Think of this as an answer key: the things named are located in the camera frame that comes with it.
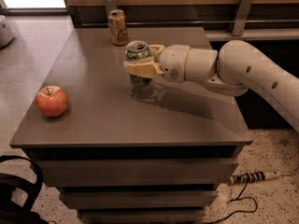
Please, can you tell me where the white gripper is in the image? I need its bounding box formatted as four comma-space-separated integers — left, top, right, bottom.
123, 45, 191, 83

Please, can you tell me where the green soda can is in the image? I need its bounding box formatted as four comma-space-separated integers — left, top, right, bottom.
125, 40, 152, 87

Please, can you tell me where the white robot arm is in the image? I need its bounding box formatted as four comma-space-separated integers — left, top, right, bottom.
123, 40, 299, 131

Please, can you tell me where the gold soda can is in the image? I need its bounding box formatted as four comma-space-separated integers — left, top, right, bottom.
108, 9, 128, 46

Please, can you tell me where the red apple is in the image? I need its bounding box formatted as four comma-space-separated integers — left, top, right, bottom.
36, 86, 69, 118

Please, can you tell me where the grey drawer cabinet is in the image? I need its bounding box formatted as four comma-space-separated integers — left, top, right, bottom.
11, 29, 251, 224

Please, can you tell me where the white round object on floor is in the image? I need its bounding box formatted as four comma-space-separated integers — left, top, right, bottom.
0, 15, 14, 48

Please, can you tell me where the white power strip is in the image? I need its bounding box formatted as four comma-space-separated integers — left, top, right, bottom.
228, 171, 281, 186

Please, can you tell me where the left metal wall bracket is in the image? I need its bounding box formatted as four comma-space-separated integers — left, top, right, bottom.
104, 0, 117, 19

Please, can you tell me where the metal wall bracket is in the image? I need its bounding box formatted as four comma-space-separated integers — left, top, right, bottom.
232, 0, 253, 36
104, 0, 117, 19

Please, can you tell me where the right metal wall bracket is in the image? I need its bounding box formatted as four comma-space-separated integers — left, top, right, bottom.
232, 0, 253, 36

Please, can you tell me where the black power cable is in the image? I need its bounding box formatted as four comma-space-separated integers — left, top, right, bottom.
205, 180, 259, 224

